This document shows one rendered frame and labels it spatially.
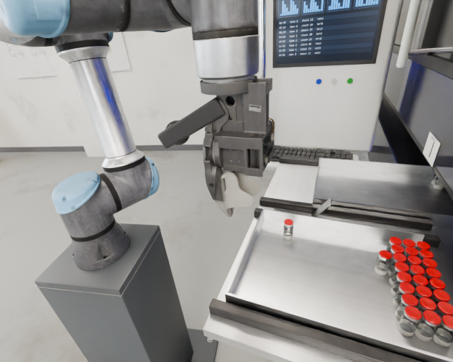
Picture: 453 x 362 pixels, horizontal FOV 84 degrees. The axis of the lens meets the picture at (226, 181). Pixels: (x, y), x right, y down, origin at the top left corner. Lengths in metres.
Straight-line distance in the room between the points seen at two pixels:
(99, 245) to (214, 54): 0.60
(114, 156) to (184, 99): 2.70
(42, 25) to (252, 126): 0.23
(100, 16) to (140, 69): 3.20
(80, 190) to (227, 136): 0.46
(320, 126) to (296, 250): 0.78
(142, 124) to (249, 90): 3.43
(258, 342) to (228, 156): 0.30
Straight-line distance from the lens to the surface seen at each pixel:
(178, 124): 0.36
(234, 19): 0.30
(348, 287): 0.55
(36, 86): 4.48
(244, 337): 0.48
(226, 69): 0.30
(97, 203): 0.71
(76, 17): 0.33
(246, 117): 0.32
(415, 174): 0.98
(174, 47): 3.33
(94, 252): 0.77
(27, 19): 0.32
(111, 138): 0.72
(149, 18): 0.36
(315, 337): 0.46
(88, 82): 0.71
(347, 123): 1.25
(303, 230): 0.65
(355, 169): 0.95
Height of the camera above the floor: 1.30
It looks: 29 degrees down
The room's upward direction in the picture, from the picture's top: 5 degrees counter-clockwise
